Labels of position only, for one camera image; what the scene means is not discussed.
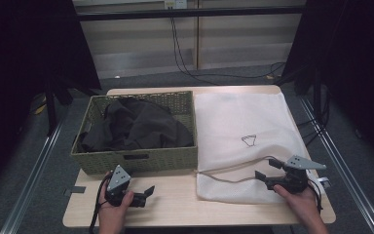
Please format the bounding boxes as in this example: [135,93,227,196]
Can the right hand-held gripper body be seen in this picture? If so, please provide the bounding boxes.
[265,155,327,195]

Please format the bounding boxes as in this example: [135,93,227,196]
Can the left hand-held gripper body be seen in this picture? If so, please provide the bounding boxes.
[105,164,147,209]

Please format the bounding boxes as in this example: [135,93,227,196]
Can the green woven basket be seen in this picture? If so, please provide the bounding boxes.
[70,90,199,176]

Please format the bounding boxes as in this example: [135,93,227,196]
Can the dark cloth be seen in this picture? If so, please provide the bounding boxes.
[76,97,195,154]

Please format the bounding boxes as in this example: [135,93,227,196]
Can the white mesh laundry bag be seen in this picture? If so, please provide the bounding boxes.
[193,91,319,206]

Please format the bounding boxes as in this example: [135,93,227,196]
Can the person's right hand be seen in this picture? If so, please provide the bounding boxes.
[273,184,323,226]

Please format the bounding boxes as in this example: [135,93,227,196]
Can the person's left hand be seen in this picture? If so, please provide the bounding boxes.
[97,172,135,226]

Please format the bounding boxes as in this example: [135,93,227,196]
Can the small silver tab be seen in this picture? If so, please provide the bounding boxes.
[317,176,332,190]

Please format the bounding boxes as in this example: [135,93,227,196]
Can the grey tab on table edge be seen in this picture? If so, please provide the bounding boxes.
[63,185,88,197]

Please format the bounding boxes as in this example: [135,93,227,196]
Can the black metal stand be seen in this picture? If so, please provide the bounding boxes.
[43,76,74,137]
[311,69,331,131]

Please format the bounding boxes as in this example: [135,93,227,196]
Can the yellow floor scrap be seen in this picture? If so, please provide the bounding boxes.
[33,102,49,116]

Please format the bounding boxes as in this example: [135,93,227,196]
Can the black curtain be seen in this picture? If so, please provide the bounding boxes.
[280,0,374,172]
[0,0,102,198]

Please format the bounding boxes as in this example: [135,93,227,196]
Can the black horizontal bar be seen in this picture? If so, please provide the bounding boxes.
[77,5,307,22]

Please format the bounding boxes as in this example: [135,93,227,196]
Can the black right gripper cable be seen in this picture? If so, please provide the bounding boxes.
[307,179,324,215]

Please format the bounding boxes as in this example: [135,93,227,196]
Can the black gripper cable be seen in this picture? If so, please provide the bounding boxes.
[88,175,112,234]
[307,179,324,215]

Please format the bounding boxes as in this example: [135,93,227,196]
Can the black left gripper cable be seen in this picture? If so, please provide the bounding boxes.
[88,175,112,234]

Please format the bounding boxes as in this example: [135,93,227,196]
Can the black floor cables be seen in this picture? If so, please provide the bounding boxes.
[295,115,327,148]

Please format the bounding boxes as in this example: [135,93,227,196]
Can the aluminium floor rail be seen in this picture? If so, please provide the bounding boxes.
[0,111,70,234]
[297,96,374,234]

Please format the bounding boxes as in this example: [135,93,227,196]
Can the black wall cables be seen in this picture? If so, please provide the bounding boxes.
[169,16,287,87]

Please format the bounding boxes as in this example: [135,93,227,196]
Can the white wall outlet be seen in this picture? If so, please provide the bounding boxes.
[163,0,189,10]

